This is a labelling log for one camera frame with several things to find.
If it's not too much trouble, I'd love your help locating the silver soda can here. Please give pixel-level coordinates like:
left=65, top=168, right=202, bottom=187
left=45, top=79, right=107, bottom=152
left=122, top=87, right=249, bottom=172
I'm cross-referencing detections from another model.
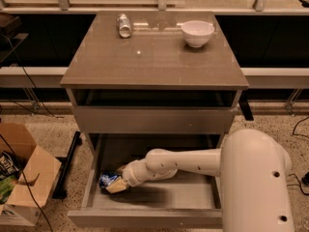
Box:
left=117, top=14, right=131, bottom=39

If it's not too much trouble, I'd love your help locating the black cable left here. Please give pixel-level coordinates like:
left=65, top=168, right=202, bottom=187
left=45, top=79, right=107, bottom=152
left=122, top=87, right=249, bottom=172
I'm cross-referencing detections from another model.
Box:
left=0, top=32, right=57, bottom=232

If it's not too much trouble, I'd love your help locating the green snack bag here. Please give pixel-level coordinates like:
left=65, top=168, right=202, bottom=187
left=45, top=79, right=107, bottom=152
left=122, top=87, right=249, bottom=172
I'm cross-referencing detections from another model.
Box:
left=0, top=175, right=17, bottom=204

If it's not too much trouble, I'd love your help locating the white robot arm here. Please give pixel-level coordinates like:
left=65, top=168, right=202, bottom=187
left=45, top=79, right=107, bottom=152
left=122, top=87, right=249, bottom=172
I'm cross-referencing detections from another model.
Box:
left=100, top=129, right=295, bottom=232

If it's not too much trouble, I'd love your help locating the black bar on floor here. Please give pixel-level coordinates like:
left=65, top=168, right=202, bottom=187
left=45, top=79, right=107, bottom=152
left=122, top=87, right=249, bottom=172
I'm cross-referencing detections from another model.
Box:
left=52, top=131, right=82, bottom=199

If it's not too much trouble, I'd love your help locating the blue pepsi can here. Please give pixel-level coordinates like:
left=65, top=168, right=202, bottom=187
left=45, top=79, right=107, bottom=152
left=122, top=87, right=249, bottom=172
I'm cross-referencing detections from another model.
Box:
left=98, top=172, right=120, bottom=192

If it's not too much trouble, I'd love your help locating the brown cardboard box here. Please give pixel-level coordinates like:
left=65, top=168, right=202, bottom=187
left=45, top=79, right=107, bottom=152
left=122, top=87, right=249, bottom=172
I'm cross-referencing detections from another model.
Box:
left=0, top=123, right=62, bottom=227

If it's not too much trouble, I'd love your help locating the closed grey top drawer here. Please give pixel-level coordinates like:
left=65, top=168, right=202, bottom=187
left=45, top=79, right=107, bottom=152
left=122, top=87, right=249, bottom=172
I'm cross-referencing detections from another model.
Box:
left=72, top=106, right=236, bottom=134

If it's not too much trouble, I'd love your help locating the white ceramic bowl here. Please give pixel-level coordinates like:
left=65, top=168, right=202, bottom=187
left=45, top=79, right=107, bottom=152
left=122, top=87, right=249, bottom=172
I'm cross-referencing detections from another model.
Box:
left=182, top=20, right=214, bottom=47

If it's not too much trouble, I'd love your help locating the grey drawer cabinet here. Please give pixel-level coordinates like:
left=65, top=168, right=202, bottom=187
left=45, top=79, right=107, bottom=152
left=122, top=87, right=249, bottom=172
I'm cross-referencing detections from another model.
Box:
left=60, top=11, right=249, bottom=137

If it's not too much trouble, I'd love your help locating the dark snack bag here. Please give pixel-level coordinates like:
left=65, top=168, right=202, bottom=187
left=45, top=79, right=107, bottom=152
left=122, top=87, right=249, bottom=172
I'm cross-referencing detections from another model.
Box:
left=0, top=151, right=19, bottom=180

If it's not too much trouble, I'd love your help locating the black cable right floor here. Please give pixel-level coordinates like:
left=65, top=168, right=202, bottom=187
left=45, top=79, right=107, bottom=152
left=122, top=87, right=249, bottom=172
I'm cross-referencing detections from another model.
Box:
left=284, top=172, right=309, bottom=196

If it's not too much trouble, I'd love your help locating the open grey middle drawer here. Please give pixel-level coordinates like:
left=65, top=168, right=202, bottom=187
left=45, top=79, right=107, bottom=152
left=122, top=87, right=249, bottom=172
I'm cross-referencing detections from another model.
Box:
left=69, top=134, right=222, bottom=229

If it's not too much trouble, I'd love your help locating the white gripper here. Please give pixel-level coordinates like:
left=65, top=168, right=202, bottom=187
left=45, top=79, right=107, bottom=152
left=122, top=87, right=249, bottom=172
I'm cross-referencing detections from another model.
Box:
left=106, top=159, right=152, bottom=193

